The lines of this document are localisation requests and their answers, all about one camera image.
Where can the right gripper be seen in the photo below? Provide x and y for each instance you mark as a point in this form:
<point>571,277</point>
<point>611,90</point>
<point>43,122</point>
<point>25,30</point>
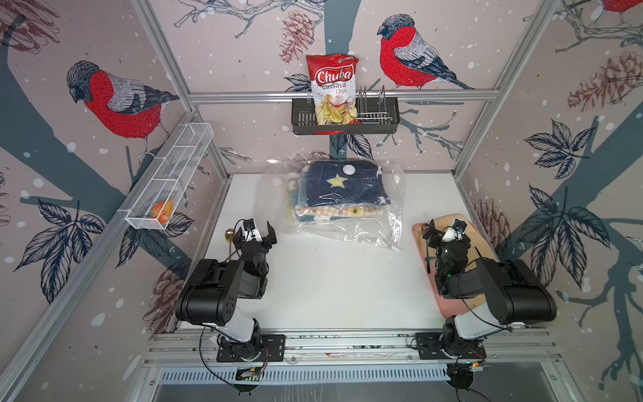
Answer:
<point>430,230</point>

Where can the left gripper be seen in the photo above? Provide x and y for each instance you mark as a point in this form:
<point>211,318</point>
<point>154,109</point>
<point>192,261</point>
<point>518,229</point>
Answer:
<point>266,240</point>

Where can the clear plastic vacuum bag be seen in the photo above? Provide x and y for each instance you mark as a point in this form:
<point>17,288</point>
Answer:
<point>272,204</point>

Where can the navy star blanket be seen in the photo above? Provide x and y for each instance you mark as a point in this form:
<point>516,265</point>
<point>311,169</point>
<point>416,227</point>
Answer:
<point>331,183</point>

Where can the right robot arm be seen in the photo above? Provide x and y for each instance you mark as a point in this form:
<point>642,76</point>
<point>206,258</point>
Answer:
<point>496,295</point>

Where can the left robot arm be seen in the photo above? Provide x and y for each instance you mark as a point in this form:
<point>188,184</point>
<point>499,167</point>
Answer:
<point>209,299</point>

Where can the light blue bear blanket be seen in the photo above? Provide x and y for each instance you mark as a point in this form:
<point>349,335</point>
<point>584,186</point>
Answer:
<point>302,212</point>

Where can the red Chuba chips bag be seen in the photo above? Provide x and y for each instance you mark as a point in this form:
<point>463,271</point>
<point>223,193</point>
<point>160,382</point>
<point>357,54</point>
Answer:
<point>333,88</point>

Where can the gold spoon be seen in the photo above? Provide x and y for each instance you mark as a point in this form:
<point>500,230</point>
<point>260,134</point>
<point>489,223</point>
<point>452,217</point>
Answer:
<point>229,236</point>

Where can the orange item in basket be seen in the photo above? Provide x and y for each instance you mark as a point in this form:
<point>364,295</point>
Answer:
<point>162,211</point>

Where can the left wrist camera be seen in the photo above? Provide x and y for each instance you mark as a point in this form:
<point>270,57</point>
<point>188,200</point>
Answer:
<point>251,233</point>

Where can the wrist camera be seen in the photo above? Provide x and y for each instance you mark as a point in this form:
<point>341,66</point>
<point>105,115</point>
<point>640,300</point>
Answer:
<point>251,233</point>
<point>452,234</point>

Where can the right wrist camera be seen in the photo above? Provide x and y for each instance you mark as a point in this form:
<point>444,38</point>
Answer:
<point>452,234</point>

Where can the white mesh wall basket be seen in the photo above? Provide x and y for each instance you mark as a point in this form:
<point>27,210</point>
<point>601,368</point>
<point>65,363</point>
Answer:
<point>172,176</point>

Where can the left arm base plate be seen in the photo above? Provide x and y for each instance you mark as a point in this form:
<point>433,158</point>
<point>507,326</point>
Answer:
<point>258,350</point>

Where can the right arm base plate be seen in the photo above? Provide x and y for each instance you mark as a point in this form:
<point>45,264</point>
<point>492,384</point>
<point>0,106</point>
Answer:
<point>434,346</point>

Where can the black wall shelf basket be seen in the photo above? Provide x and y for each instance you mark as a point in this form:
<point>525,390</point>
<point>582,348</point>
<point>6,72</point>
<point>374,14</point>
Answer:
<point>365,116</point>

